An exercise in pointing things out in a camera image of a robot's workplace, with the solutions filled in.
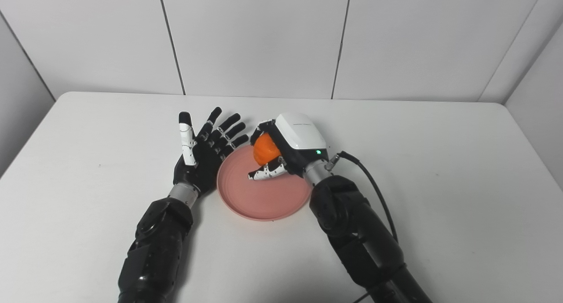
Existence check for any pink plate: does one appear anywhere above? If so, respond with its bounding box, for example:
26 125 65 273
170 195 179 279
216 145 314 221

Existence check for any orange fruit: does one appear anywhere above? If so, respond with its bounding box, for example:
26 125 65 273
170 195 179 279
253 133 282 167

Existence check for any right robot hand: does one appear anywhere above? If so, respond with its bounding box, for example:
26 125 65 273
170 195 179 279
248 112 329 181

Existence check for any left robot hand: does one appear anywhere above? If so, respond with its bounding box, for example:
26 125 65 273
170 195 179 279
172 107 250 197

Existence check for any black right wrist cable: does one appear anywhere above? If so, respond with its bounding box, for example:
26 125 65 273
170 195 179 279
325 151 399 303

